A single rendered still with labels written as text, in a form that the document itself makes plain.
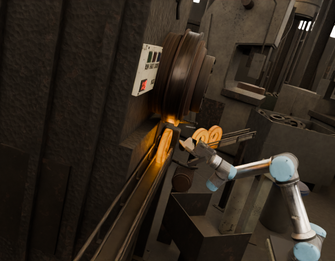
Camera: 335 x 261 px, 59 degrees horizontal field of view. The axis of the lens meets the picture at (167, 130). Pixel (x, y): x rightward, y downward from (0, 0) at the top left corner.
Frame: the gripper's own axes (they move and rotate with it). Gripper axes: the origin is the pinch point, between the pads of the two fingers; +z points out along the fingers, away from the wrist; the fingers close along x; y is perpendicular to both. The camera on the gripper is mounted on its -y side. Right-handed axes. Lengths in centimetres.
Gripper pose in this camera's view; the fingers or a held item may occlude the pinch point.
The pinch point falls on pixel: (180, 142)
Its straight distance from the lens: 169.2
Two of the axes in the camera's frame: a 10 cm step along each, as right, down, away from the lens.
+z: -8.3, -5.6, 0.1
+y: 5.4, -7.9, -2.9
